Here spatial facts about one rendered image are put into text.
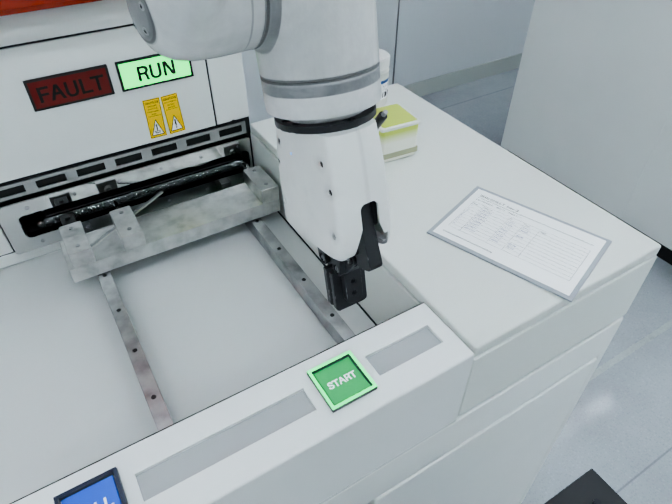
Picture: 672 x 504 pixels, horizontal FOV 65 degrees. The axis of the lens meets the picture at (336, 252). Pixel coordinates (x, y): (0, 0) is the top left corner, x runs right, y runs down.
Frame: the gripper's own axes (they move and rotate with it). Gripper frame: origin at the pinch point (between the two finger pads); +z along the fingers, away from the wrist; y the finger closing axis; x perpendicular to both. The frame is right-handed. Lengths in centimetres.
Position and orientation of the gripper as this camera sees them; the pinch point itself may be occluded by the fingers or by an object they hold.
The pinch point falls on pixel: (345, 283)
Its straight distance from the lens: 46.5
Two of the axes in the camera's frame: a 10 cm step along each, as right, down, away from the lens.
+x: 8.5, -3.5, 3.9
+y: 5.1, 4.0, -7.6
